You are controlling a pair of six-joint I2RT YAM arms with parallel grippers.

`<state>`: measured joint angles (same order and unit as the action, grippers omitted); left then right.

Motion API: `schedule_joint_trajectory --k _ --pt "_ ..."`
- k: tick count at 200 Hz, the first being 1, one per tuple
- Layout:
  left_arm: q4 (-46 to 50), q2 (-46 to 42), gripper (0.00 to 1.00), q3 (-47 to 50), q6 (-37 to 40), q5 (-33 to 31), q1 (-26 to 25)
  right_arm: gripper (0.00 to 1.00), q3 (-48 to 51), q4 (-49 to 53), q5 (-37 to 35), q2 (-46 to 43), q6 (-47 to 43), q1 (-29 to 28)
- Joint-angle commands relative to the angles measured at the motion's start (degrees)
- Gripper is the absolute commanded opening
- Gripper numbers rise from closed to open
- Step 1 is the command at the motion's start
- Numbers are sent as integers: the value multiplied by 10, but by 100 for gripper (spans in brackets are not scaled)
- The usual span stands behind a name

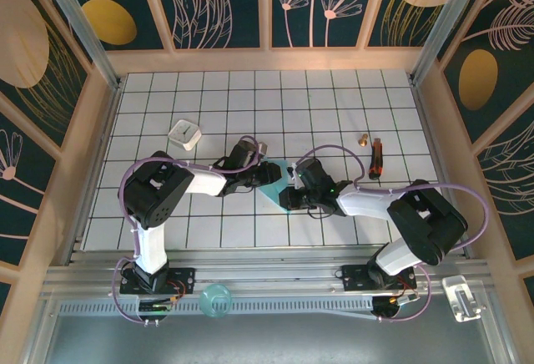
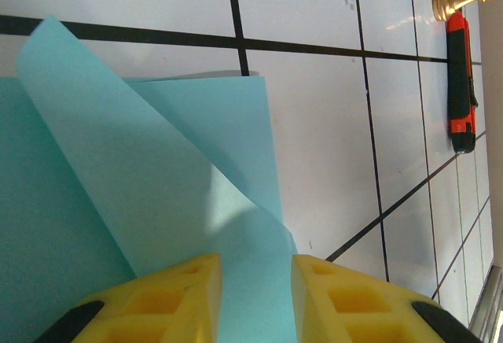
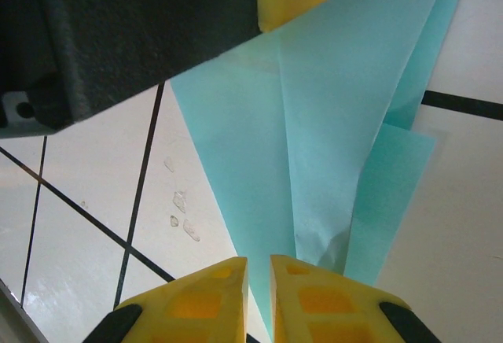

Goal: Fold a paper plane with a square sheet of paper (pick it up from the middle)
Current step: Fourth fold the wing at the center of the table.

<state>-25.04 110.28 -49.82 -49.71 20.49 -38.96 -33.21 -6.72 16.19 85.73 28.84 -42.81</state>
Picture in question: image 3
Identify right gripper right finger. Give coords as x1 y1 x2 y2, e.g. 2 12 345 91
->
269 255 443 343

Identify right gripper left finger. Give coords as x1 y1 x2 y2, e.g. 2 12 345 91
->
88 256 249 343

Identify light blue cloth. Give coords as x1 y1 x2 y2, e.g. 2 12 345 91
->
171 0 475 340

